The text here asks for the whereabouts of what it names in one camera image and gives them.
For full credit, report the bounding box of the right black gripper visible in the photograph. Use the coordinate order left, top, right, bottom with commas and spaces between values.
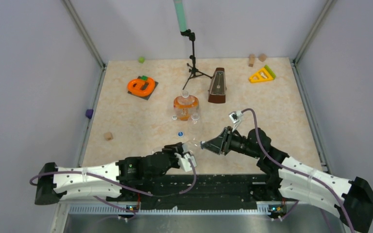
202, 126, 261, 159

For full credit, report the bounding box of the clear bottle blue cap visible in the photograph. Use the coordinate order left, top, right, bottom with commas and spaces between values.
187, 112, 203, 141

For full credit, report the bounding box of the orange clear plastic bottle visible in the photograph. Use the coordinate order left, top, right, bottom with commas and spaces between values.
173, 90, 199, 121

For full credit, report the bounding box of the blue water bottle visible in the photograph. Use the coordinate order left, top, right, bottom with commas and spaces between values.
152, 140, 201, 155

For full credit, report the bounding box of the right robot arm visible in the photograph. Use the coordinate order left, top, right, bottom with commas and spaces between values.
201, 126, 373, 233

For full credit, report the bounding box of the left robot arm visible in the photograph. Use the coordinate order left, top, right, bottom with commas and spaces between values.
30, 143, 197, 205

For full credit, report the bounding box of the brown metronome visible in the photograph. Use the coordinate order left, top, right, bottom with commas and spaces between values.
208, 67, 227, 104

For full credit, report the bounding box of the wooden cube near left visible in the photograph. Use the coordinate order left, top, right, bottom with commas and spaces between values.
103, 132, 114, 141

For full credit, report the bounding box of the black tripod stand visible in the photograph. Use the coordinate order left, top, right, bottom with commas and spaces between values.
181, 29, 212, 91

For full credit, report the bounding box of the yellow triangle toy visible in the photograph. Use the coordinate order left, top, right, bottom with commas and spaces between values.
248, 67, 275, 83

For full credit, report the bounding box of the green stick toy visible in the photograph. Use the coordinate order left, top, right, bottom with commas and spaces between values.
264, 65, 276, 79

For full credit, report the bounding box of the left wooden block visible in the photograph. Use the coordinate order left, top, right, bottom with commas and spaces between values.
248, 54, 256, 67

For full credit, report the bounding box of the wooden block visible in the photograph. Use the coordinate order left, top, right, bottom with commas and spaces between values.
248, 54, 256, 67
258, 53, 267, 62

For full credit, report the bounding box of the purple block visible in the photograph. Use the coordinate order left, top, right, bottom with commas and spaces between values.
85, 109, 94, 119

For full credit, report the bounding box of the right wooden block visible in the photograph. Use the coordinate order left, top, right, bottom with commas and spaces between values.
258, 53, 267, 62

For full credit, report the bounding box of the small green cube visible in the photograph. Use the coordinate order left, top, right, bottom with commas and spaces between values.
138, 56, 145, 64

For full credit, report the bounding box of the green foam microphone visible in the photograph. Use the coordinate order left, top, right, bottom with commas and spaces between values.
173, 0, 188, 33

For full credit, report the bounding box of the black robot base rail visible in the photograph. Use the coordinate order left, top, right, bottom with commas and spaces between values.
77, 173, 298, 219

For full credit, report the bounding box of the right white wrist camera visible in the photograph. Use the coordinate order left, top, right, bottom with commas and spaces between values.
228, 111, 243, 132

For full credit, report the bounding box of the grey square base plate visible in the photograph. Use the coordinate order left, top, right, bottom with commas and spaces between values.
128, 76, 159, 101

